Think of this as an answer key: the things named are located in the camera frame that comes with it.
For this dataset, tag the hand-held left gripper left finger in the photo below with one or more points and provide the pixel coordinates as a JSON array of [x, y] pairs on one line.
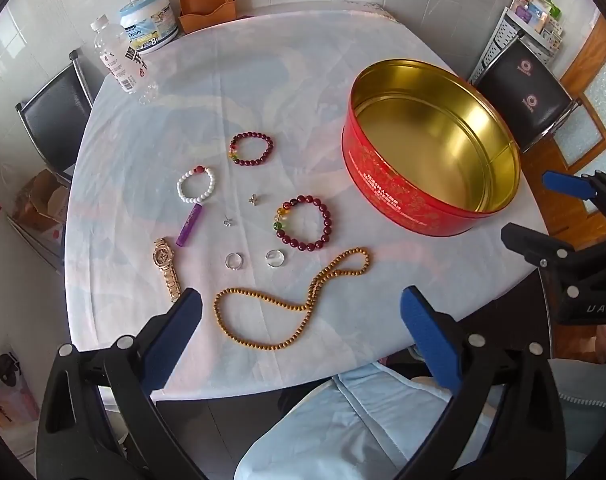
[[175, 335]]

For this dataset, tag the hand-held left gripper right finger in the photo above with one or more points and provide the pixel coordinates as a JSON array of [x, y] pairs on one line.
[[430, 340]]

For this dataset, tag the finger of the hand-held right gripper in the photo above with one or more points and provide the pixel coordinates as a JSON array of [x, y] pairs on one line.
[[533, 242], [568, 184]]

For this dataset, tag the round red gold tin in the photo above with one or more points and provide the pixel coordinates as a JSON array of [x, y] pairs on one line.
[[383, 185]]

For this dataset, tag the person's right hand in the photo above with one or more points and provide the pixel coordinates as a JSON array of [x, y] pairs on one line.
[[605, 342]]

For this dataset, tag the rose gold wristwatch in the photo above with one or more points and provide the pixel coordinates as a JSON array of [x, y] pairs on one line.
[[162, 256]]

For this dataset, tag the black chair with round logos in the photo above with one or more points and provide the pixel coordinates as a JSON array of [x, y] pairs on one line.
[[523, 95]]

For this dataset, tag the purple tube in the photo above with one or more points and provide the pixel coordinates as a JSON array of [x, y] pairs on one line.
[[189, 225]]

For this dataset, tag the wooden door with frosted glass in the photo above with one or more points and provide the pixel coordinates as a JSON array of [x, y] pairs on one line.
[[583, 60]]

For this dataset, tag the person's light blue clothing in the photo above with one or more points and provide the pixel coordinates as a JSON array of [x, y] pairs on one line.
[[333, 425]]

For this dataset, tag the white plastic rack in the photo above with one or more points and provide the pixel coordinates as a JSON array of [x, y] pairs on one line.
[[498, 35]]

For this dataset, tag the pink bag with black bow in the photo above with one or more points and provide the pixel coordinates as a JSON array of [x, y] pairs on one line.
[[13, 400]]

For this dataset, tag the cardboard box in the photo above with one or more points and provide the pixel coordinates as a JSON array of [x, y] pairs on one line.
[[38, 200]]

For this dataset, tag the pale printed tablecloth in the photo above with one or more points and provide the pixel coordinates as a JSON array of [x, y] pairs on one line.
[[283, 85]]

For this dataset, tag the clear plastic water bottle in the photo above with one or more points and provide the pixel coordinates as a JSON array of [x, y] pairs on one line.
[[118, 60]]

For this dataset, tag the white plastic tub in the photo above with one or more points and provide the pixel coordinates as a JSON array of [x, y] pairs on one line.
[[148, 25]]

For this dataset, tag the orange plastic holder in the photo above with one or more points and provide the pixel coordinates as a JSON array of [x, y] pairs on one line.
[[203, 15]]

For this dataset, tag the black chair with metal frame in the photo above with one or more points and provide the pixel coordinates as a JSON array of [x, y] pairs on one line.
[[53, 120]]

